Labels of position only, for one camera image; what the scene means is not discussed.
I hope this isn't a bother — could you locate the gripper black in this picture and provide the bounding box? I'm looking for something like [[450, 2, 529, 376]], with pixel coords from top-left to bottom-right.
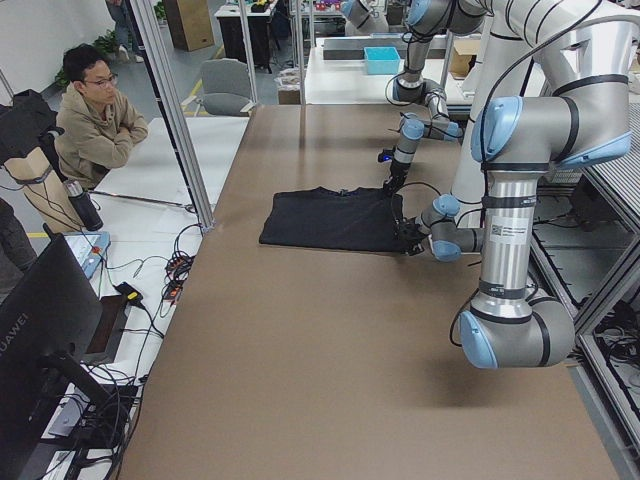
[[382, 162, 409, 196], [406, 223, 430, 256]]

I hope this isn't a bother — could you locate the black printed t-shirt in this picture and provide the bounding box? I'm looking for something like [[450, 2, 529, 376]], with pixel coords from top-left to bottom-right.
[[259, 187, 405, 253]]

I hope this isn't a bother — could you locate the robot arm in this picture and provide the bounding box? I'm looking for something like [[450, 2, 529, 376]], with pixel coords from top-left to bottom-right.
[[379, 0, 485, 196], [417, 1, 639, 369]]

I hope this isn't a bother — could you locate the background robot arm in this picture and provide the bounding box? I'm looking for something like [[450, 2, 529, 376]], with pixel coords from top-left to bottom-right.
[[340, 0, 390, 36]]

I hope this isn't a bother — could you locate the blue plastic bin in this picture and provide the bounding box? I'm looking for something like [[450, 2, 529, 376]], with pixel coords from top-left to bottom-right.
[[363, 46, 401, 76]]

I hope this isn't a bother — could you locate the grey office chair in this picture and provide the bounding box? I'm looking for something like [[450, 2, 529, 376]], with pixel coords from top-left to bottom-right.
[[200, 58, 256, 117]]

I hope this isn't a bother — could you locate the red black power strip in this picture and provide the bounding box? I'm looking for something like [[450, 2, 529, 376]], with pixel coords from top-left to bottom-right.
[[162, 251, 195, 303]]

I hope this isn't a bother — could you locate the black power adapter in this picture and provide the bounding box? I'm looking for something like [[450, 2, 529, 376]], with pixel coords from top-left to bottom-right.
[[114, 282, 143, 307]]

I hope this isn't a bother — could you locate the seated man beige hoodie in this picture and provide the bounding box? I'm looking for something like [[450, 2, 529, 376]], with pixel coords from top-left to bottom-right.
[[54, 44, 148, 190]]

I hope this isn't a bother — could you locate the black thermos bottle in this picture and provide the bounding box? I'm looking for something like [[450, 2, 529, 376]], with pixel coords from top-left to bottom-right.
[[63, 179, 103, 231]]

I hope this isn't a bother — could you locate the teach pendant grey blue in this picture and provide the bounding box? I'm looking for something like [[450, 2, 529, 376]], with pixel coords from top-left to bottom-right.
[[63, 231, 111, 279]]

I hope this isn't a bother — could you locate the black Huawei monitor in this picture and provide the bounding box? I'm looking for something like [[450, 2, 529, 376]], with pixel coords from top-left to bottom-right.
[[1, 235, 127, 479]]

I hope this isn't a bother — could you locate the black jacket on chair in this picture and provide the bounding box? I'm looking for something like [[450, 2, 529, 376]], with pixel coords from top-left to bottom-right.
[[1, 89, 63, 164]]

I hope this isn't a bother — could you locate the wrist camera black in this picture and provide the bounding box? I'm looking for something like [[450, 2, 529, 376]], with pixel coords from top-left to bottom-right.
[[377, 149, 395, 163], [395, 218, 415, 243]]

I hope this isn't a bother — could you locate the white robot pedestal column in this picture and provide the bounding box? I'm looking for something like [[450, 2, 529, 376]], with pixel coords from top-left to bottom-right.
[[451, 1, 531, 208]]

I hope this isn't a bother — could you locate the aluminium frame post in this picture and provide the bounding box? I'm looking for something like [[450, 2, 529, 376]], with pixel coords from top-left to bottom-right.
[[125, 0, 214, 234]]

